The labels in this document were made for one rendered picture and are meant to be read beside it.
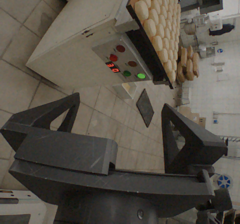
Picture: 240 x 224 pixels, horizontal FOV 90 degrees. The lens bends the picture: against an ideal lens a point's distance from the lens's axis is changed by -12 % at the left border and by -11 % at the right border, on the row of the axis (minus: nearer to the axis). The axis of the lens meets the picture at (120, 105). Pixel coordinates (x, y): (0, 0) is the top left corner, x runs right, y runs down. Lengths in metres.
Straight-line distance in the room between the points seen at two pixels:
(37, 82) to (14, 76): 0.17
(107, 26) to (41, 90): 0.82
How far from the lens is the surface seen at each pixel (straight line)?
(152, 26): 0.45
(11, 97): 1.10
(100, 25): 0.48
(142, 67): 0.53
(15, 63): 1.13
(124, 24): 0.41
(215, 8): 1.23
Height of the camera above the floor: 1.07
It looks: 36 degrees down
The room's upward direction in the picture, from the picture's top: 91 degrees clockwise
